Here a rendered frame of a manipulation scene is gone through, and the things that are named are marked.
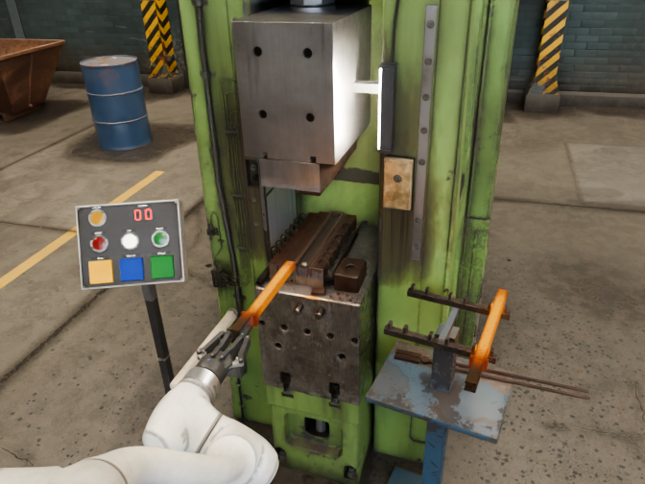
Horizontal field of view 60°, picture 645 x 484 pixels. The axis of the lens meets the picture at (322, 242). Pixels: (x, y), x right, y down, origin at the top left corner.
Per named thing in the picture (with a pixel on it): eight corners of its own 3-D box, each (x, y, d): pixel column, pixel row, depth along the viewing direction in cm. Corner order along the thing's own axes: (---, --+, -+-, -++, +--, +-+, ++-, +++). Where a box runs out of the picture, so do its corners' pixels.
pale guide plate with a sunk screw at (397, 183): (410, 210, 178) (412, 160, 170) (382, 207, 181) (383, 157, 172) (411, 207, 180) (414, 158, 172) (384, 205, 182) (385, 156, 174)
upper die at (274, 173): (320, 192, 172) (319, 163, 167) (261, 186, 177) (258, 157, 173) (356, 148, 206) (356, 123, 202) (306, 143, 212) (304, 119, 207)
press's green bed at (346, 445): (358, 490, 224) (358, 405, 202) (273, 467, 235) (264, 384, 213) (388, 395, 270) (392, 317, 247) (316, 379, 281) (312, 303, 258)
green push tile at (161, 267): (174, 277, 186) (172, 255, 186) (151, 278, 185) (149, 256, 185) (175, 277, 188) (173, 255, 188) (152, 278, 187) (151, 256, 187)
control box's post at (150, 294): (184, 451, 244) (138, 235, 191) (177, 449, 245) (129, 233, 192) (189, 445, 247) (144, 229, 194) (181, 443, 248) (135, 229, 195)
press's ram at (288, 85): (363, 168, 163) (364, 23, 144) (244, 157, 174) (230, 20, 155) (393, 126, 198) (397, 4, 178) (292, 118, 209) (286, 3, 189)
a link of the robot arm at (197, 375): (213, 415, 127) (225, 397, 132) (207, 385, 123) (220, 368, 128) (179, 406, 130) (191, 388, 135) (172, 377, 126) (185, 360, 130)
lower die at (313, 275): (323, 288, 189) (322, 267, 185) (269, 279, 195) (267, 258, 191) (356, 232, 223) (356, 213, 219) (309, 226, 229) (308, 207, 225)
